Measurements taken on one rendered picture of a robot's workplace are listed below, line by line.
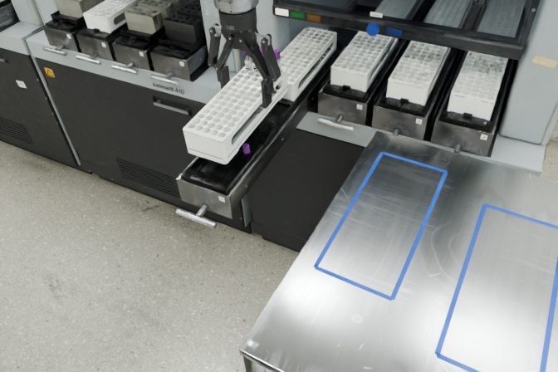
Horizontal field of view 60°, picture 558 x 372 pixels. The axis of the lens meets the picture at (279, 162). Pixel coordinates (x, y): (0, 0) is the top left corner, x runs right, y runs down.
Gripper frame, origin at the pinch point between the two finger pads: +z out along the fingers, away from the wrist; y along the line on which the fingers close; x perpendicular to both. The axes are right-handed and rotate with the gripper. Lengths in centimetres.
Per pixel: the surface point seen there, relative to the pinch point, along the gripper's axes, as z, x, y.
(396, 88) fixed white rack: 6.7, 24.3, 28.5
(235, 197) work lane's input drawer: 13.0, -19.4, 7.0
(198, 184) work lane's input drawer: 10.9, -21.1, -0.9
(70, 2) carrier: 5, 29, -84
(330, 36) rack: 5.3, 40.2, 4.3
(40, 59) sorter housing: 26, 21, -101
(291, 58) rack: 5.0, 24.9, -0.5
